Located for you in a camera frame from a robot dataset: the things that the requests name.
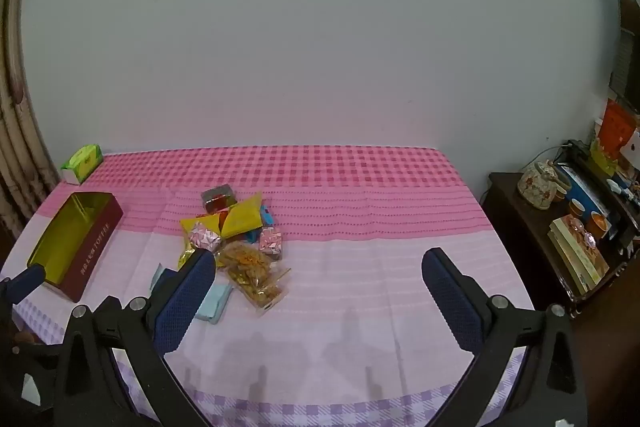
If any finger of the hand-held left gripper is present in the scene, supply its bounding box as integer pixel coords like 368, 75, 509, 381
0, 264, 46, 308

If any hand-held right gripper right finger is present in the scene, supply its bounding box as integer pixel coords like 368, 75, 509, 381
421, 248, 588, 427

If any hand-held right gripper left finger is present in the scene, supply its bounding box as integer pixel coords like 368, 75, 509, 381
52, 249, 217, 427

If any light blue packet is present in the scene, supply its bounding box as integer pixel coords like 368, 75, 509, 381
195, 283, 233, 325

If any pink white candy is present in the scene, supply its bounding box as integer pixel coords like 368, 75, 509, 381
187, 223, 222, 254
257, 228, 284, 256

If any red tin box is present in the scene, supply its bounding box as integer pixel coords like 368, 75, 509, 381
26, 191, 124, 304

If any clear bag of golden snacks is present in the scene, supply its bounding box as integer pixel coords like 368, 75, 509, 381
216, 241, 293, 319

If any yellow snack packet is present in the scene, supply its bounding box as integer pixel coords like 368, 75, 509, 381
220, 191, 265, 240
177, 213, 228, 272

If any grey snack box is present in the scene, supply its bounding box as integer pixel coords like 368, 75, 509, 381
201, 184, 238, 212

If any dark wooden side cabinet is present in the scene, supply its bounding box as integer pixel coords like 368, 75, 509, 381
487, 172, 640, 320

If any cream book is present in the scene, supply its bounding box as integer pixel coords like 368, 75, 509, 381
546, 229, 593, 295

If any pink checked tablecloth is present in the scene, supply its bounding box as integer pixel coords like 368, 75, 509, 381
0, 147, 538, 427

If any green tissue box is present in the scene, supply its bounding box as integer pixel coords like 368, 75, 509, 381
60, 144, 104, 186

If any floral ceramic teapot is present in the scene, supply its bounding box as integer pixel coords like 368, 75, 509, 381
517, 159, 558, 210

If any blue white box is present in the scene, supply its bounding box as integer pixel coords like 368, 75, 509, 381
555, 162, 611, 218

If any orange paper bag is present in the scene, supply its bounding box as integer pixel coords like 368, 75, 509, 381
597, 99, 640, 158

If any black cable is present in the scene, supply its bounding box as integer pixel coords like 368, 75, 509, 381
481, 144, 573, 205

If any dark window frame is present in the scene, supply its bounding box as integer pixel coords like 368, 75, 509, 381
607, 0, 640, 108

